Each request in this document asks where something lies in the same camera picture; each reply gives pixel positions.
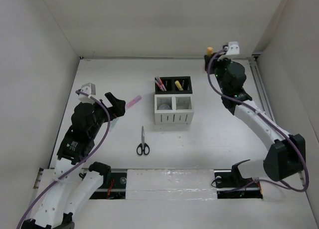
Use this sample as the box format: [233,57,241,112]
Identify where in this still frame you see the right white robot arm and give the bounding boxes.
[204,51,310,186]

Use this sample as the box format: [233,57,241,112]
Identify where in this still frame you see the yellow highlighter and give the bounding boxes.
[174,80,183,91]

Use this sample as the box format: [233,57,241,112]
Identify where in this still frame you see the clear jar of clips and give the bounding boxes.
[159,104,171,110]

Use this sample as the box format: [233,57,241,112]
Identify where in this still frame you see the orange highlighter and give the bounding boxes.
[206,47,213,56]

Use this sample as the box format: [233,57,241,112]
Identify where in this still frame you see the pink highlighter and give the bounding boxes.
[126,95,142,109]

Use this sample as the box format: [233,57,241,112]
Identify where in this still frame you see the black two-slot pen holder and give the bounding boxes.
[155,76,193,95]

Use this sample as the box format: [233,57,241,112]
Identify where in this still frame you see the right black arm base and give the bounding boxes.
[211,160,263,199]

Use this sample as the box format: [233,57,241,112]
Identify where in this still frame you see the pink red pen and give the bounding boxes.
[155,78,164,91]

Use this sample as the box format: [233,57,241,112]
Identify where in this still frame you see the purple cable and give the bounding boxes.
[207,48,310,193]
[16,90,112,229]

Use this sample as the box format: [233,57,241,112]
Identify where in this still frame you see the black handled scissors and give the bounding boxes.
[136,126,150,156]

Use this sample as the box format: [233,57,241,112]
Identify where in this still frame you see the orange pen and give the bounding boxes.
[159,77,166,91]

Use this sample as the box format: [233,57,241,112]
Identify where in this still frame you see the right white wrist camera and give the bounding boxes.
[223,41,240,58]

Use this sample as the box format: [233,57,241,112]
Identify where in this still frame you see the green highlighter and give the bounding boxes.
[109,118,118,131]

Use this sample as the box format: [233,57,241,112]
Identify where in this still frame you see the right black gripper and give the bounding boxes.
[205,52,232,94]

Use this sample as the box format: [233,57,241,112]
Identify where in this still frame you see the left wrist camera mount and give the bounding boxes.
[78,83,96,104]

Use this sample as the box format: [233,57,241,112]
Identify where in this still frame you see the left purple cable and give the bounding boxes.
[16,90,112,229]

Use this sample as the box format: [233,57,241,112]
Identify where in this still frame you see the white two-slot pen holder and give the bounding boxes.
[154,94,194,125]

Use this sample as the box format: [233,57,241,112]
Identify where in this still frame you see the aluminium rail right side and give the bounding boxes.
[249,55,276,122]

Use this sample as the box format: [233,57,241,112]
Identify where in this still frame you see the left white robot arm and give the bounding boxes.
[17,91,126,229]

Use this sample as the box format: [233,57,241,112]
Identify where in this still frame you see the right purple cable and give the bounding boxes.
[207,48,310,193]

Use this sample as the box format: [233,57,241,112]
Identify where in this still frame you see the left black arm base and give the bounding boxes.
[90,170,127,200]

